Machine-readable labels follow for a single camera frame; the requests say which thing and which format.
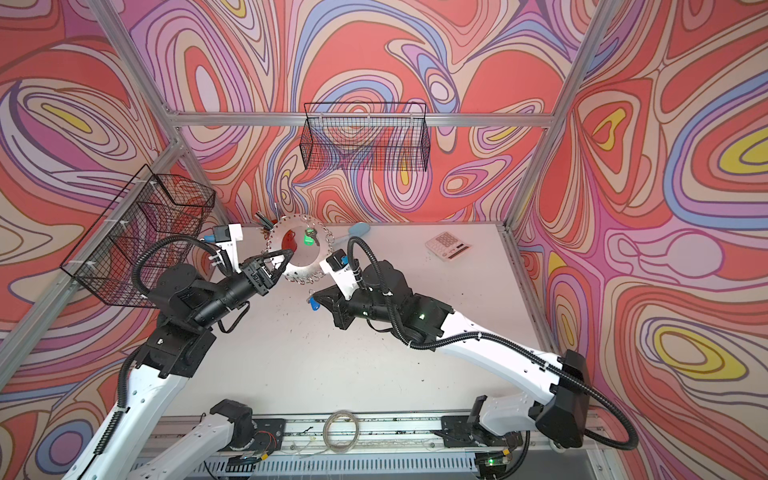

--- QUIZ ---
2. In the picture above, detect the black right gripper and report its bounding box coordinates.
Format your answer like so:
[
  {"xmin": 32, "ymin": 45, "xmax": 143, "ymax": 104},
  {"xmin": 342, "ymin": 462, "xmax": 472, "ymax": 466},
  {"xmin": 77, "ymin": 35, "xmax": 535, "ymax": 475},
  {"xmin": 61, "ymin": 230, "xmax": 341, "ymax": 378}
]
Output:
[{"xmin": 315, "ymin": 275, "xmax": 400, "ymax": 330}]

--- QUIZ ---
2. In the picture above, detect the blue tagged key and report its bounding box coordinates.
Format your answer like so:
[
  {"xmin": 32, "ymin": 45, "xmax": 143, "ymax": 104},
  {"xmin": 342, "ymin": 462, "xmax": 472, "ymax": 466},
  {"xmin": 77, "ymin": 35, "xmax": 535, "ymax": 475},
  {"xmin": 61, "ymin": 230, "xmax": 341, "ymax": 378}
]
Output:
[{"xmin": 308, "ymin": 295, "xmax": 321, "ymax": 311}]

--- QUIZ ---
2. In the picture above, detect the green tagged key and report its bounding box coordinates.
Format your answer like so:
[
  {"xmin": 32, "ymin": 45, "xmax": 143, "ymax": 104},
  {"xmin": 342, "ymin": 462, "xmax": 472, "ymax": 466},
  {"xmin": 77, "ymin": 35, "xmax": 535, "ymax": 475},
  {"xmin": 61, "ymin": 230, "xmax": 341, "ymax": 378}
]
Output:
[{"xmin": 303, "ymin": 228, "xmax": 317, "ymax": 246}]

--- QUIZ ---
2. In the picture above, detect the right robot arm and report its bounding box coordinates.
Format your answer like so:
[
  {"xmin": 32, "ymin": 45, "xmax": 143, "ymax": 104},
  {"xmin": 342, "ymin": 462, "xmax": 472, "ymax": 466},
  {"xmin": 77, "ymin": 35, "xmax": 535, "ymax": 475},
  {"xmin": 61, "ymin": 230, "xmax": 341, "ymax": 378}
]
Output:
[{"xmin": 311, "ymin": 258, "xmax": 589, "ymax": 448}]

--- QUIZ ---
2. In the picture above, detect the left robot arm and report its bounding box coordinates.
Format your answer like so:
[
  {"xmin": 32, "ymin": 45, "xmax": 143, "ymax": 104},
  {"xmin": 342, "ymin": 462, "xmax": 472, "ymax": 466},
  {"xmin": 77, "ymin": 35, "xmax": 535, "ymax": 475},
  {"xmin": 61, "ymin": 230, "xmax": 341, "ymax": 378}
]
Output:
[{"xmin": 65, "ymin": 235, "xmax": 293, "ymax": 479}]

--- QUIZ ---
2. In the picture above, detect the red metal pencil bucket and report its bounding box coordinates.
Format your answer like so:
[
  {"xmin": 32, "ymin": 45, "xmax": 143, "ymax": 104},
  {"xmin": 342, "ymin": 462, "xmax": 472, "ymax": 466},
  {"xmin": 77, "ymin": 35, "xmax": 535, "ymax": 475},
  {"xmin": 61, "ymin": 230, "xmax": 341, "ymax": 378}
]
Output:
[{"xmin": 281, "ymin": 230, "xmax": 298, "ymax": 252}]

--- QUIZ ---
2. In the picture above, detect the light blue spatula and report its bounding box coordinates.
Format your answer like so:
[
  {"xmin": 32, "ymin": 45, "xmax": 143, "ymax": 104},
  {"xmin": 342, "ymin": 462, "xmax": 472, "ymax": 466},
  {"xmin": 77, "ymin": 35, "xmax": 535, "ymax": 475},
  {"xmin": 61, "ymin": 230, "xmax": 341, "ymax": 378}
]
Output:
[{"xmin": 334, "ymin": 222, "xmax": 371, "ymax": 248}]

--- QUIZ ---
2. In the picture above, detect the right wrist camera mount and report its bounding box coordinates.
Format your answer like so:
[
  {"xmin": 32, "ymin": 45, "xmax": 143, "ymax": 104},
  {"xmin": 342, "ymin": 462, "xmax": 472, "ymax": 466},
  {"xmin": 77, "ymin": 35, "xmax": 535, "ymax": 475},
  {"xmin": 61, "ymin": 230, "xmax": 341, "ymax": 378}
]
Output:
[{"xmin": 320, "ymin": 249, "xmax": 359, "ymax": 300}]

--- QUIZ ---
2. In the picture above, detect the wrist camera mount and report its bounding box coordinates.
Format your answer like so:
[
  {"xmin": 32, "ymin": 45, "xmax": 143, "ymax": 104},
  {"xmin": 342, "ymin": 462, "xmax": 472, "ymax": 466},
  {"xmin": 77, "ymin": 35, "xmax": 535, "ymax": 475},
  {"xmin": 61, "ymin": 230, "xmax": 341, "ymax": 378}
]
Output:
[
  {"xmin": 202, "ymin": 224, "xmax": 244, "ymax": 273},
  {"xmin": 320, "ymin": 249, "xmax": 359, "ymax": 300}
]

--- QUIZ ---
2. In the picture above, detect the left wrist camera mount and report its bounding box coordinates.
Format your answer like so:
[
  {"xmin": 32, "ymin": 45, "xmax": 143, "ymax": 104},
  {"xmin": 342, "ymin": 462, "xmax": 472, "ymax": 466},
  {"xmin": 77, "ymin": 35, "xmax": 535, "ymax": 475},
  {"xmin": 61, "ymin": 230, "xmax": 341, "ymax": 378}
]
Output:
[{"xmin": 202, "ymin": 224, "xmax": 244, "ymax": 273}]

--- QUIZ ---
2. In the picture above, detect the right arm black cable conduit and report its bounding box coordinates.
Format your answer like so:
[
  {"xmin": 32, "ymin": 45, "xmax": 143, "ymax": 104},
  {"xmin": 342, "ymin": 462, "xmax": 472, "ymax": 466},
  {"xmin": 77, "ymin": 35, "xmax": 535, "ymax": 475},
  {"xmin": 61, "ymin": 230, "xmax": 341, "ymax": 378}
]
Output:
[{"xmin": 346, "ymin": 235, "xmax": 640, "ymax": 451}]

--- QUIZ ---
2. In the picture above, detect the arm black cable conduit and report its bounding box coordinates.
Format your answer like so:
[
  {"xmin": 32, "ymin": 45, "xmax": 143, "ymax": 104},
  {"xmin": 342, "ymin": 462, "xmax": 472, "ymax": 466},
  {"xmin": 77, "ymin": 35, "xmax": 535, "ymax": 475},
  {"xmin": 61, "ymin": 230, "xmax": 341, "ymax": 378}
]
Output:
[
  {"xmin": 346, "ymin": 235, "xmax": 640, "ymax": 451},
  {"xmin": 131, "ymin": 235, "xmax": 232, "ymax": 295}
]

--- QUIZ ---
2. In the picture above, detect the black wire basket left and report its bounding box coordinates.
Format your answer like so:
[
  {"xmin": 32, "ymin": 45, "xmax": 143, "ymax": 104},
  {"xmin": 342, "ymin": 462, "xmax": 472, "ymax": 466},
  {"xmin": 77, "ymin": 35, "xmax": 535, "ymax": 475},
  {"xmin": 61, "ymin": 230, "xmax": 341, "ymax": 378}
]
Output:
[{"xmin": 60, "ymin": 166, "xmax": 215, "ymax": 308}]

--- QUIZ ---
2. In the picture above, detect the black wire basket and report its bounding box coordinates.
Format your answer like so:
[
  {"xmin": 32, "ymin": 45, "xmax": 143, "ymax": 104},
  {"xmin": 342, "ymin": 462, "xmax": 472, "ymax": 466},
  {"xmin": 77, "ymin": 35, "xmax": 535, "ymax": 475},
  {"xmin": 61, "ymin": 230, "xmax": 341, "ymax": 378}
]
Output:
[
  {"xmin": 299, "ymin": 101, "xmax": 431, "ymax": 172},
  {"xmin": 60, "ymin": 166, "xmax": 215, "ymax": 308}
]

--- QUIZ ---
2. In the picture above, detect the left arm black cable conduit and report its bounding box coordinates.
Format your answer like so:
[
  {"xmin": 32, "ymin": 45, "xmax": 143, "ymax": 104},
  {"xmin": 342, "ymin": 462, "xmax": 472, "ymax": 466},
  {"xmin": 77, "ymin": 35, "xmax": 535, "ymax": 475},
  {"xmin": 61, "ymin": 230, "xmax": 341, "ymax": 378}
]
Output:
[{"xmin": 131, "ymin": 235, "xmax": 232, "ymax": 295}]

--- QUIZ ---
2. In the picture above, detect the coiled clear cable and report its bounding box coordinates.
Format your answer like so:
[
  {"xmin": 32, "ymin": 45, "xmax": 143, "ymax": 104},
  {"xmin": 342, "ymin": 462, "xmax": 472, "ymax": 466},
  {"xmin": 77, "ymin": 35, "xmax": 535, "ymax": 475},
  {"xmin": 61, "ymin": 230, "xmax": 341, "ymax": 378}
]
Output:
[{"xmin": 322, "ymin": 409, "xmax": 362, "ymax": 455}]

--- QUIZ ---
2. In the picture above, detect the black wire basket back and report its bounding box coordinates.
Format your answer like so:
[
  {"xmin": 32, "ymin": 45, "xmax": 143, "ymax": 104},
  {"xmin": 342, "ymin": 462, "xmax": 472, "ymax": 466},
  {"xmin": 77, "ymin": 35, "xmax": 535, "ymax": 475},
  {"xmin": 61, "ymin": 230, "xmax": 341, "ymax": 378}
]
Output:
[{"xmin": 299, "ymin": 101, "xmax": 431, "ymax": 172}]

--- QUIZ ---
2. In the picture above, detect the aluminium frame post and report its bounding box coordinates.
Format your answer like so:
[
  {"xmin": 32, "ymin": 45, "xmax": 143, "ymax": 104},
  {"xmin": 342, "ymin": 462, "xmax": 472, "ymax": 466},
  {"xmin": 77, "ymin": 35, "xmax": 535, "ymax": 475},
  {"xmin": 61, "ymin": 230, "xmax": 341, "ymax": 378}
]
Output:
[{"xmin": 89, "ymin": 0, "xmax": 241, "ymax": 227}]

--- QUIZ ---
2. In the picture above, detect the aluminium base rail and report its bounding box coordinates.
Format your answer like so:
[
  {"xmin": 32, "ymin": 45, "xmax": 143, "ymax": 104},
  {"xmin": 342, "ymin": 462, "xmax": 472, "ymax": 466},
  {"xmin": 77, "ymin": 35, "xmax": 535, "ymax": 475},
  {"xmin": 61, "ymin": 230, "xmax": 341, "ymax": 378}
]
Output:
[{"xmin": 186, "ymin": 411, "xmax": 621, "ymax": 479}]

